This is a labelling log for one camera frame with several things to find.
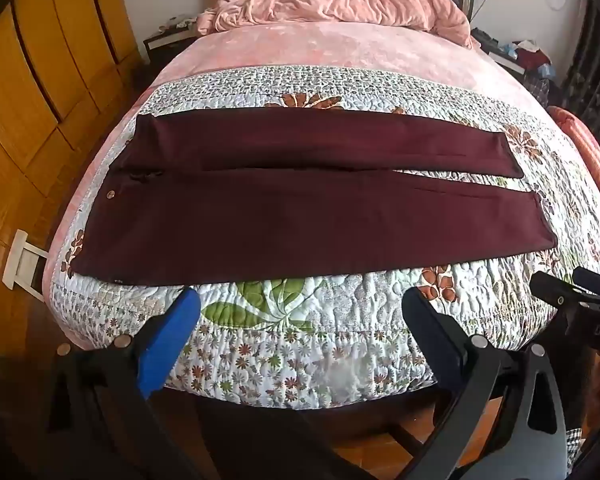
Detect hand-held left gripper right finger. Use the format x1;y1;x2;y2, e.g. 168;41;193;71
402;287;568;480

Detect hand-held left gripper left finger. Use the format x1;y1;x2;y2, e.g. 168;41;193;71
45;287;203;480

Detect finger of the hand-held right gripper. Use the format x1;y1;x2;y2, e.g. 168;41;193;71
572;266;600;303
530;272;583;312

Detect maroon pants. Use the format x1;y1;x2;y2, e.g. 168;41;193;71
72;109;559;287

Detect floral quilted bedspread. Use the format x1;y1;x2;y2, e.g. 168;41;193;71
47;65;600;403

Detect pink striped pillow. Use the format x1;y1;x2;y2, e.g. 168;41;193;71
549;105;600;195

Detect white folding stand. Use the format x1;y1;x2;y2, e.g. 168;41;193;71
1;229;50;303

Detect dark patterned curtain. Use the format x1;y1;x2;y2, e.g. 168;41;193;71
557;0;600;126

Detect cluttered dark nightstand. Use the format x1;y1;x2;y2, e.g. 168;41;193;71
471;29;533;82

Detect wooden wardrobe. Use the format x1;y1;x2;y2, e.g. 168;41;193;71
0;0;148;206

